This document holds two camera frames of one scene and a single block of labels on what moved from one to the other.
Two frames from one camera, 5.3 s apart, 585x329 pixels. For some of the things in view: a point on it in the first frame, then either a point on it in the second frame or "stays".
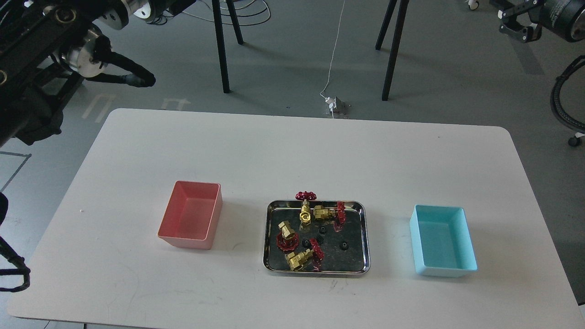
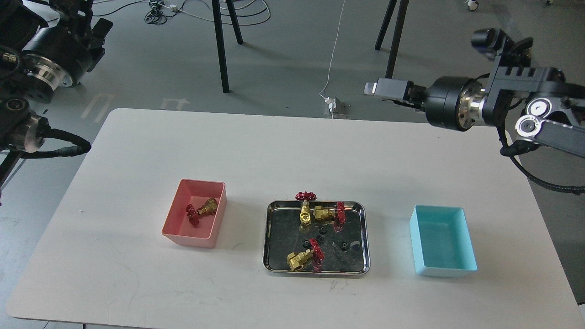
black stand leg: x=217 y=15 stays
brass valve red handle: x=288 y=240 → x=209 y=208
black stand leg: x=401 y=20 stays
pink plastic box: x=192 y=214 stays
